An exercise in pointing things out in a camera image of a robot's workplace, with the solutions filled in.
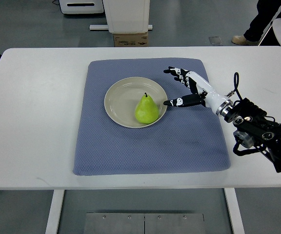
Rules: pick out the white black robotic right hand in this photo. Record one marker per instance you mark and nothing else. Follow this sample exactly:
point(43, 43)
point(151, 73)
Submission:
point(202, 93)

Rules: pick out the green pear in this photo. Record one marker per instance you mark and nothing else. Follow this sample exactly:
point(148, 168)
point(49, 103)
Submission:
point(146, 111)

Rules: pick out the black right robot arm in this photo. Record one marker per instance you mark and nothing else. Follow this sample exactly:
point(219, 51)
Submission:
point(256, 131)

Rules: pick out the small grey floor plate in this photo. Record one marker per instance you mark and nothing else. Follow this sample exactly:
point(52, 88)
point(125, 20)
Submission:
point(215, 40)

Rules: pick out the beige round plate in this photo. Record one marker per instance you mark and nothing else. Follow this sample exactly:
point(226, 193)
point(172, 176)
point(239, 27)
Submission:
point(122, 98)

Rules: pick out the brown cardboard box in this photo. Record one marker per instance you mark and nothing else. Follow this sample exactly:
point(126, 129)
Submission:
point(131, 40)

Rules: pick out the person leg with tan shoe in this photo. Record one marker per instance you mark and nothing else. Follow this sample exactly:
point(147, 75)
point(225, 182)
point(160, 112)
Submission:
point(266, 11)

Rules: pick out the white cabinet on stand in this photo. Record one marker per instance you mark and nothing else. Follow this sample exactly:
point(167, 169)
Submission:
point(125, 17)

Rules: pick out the right white table leg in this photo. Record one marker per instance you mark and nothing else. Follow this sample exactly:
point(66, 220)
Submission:
point(234, 211)

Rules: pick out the white table leg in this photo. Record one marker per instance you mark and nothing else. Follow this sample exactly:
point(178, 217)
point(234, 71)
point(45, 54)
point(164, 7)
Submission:
point(55, 212)
point(234, 211)

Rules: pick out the white appliance with black slot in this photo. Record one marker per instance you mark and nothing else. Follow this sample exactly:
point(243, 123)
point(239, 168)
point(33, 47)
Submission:
point(72, 7)

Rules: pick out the left white table leg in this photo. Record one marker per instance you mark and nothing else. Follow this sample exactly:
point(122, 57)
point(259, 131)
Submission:
point(55, 212)

